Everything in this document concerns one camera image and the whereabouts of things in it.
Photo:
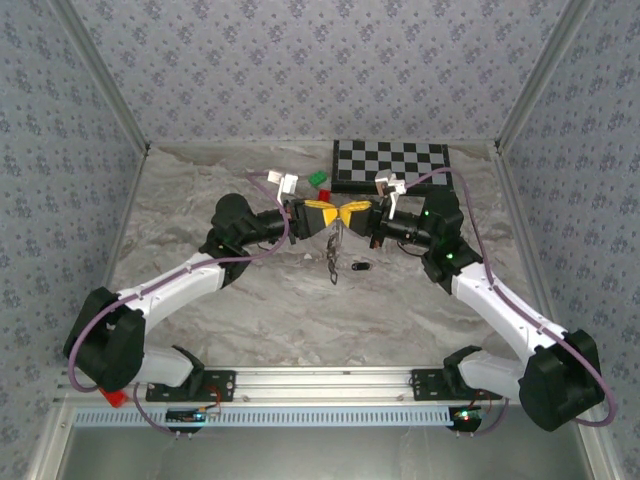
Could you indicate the metal keyring with keys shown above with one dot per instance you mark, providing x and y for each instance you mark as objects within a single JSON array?
[{"x": 332, "y": 260}]

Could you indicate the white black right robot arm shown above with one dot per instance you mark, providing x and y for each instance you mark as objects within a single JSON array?
[{"x": 500, "y": 310}]

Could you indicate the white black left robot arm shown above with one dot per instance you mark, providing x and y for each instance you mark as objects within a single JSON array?
[{"x": 165, "y": 285}]

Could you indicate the red toy brick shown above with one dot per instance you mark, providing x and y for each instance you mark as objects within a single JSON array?
[{"x": 325, "y": 195}]

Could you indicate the green toy brick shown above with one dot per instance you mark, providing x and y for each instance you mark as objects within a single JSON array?
[{"x": 317, "y": 178}]

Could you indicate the black grey chessboard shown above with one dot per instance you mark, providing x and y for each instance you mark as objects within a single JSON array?
[{"x": 390, "y": 160}]

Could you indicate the small circuit board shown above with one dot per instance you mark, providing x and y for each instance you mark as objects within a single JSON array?
[
  {"x": 186, "y": 415},
  {"x": 467, "y": 415}
]

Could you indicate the red plastic block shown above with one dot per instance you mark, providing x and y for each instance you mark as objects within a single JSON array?
[{"x": 116, "y": 398}]

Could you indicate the aluminium table side rail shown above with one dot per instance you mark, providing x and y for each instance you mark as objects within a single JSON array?
[
  {"x": 125, "y": 220},
  {"x": 529, "y": 240}
]

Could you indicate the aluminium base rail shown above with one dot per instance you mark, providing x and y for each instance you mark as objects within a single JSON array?
[{"x": 320, "y": 382}]

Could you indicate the aluminium frame post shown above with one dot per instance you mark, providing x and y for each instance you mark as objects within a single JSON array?
[
  {"x": 104, "y": 75},
  {"x": 545, "y": 75}
]

